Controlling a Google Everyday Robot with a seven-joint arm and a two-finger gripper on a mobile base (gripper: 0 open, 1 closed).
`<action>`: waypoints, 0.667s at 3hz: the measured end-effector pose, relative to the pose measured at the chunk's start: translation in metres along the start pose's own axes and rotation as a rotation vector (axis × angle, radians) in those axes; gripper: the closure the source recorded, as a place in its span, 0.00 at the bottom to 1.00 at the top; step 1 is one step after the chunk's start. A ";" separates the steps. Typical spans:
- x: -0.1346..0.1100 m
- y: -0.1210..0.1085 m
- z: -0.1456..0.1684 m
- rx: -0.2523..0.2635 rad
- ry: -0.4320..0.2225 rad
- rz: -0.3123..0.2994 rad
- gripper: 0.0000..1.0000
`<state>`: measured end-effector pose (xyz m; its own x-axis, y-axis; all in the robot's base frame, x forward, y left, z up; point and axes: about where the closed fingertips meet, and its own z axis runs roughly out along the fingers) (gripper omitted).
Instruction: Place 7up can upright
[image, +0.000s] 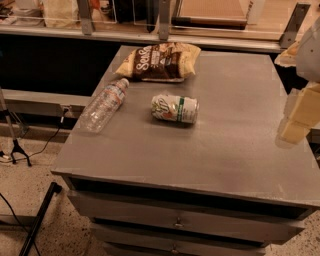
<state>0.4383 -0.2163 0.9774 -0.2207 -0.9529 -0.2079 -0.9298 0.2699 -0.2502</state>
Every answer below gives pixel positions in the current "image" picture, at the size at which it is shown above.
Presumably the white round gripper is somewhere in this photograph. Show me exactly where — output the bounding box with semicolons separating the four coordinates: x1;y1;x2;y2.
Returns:
274;17;320;144

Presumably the white green 7up can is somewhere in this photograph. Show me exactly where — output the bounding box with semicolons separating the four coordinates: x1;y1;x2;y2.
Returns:
151;94;199;124

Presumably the grey drawer cabinet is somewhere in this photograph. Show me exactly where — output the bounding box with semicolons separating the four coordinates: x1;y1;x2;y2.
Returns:
52;51;320;256

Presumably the brown chip bag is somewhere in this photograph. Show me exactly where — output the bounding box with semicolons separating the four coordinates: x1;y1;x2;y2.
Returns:
116;42;201;83

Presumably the top grey drawer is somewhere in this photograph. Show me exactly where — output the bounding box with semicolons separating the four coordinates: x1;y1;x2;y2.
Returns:
68;190;304;244

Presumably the grey drawer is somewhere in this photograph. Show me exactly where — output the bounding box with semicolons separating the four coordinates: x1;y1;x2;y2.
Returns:
89;222;268;256
68;190;304;244

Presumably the clear plastic water bottle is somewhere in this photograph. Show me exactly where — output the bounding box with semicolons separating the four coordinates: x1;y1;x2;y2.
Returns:
79;78;129;133

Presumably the black metal bar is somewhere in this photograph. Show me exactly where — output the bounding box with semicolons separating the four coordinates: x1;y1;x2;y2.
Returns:
19;182;62;256

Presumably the black tripod stand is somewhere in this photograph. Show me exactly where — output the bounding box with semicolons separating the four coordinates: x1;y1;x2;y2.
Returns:
0;87;31;167

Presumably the black floor cable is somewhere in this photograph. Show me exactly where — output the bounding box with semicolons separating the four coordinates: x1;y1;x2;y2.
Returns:
0;107;70;164

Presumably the grey wall ledge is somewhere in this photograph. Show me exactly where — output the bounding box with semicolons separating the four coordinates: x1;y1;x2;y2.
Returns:
2;89;90;119

